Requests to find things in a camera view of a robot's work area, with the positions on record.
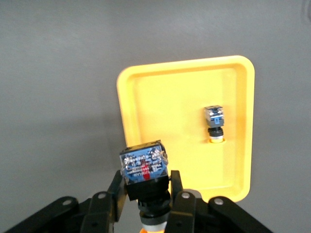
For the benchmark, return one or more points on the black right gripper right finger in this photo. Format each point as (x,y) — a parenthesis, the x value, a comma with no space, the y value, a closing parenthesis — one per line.
(184,211)

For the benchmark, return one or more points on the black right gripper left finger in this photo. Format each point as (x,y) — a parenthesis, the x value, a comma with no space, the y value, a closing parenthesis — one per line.
(102,211)

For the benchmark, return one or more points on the yellow round push button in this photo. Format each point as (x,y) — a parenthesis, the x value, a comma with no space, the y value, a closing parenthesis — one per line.
(143,167)
(214,116)

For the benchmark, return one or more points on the yellow plastic tray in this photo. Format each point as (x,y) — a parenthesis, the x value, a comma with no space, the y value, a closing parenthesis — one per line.
(170,116)

